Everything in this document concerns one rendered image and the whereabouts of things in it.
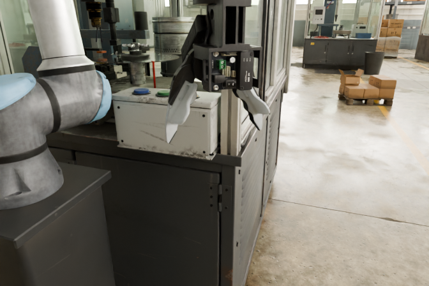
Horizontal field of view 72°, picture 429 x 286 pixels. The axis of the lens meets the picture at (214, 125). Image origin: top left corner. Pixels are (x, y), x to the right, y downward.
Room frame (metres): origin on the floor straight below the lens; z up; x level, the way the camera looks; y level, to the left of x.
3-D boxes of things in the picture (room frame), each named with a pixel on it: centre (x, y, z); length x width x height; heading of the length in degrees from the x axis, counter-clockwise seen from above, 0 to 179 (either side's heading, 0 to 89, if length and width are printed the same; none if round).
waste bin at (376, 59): (6.55, -3.48, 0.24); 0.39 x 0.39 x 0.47
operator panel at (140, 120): (0.77, 0.12, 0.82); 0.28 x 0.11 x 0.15; 72
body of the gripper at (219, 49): (0.40, -0.01, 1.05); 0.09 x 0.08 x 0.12; 21
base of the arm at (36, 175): (0.54, 0.40, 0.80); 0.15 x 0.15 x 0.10
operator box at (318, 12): (7.36, -2.39, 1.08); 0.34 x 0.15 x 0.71; 72
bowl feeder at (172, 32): (1.95, 0.24, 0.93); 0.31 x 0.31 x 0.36
